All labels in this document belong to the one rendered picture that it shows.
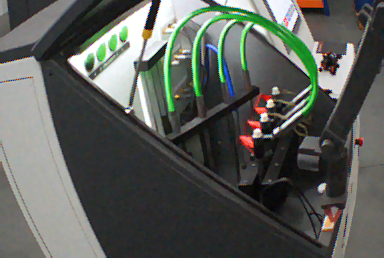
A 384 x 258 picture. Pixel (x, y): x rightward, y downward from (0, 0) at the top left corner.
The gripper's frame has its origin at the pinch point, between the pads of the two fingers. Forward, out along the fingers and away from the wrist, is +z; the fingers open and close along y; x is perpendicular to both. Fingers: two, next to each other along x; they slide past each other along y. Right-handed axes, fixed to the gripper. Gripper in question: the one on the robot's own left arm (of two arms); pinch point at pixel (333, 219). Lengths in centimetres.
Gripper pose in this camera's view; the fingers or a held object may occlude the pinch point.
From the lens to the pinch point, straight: 118.6
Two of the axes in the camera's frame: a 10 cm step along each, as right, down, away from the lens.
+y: -3.1, 4.6, -8.3
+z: 1.8, 8.9, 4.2
